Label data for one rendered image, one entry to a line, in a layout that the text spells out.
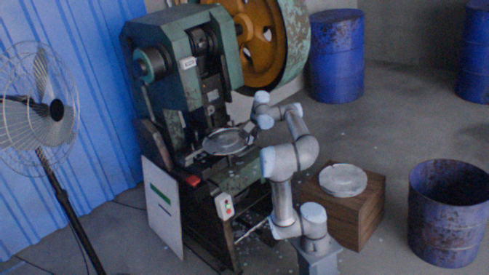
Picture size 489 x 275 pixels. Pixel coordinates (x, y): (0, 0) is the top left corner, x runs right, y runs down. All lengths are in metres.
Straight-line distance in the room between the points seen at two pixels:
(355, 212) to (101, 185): 2.04
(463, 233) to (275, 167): 1.22
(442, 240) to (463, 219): 0.19
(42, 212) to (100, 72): 1.14
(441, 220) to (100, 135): 2.43
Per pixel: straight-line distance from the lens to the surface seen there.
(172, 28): 1.88
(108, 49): 3.03
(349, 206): 2.28
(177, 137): 2.33
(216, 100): 2.10
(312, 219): 1.75
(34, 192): 3.17
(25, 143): 1.74
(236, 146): 2.11
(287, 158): 1.44
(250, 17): 2.20
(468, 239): 2.38
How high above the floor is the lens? 1.86
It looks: 30 degrees down
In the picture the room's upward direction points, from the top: 10 degrees counter-clockwise
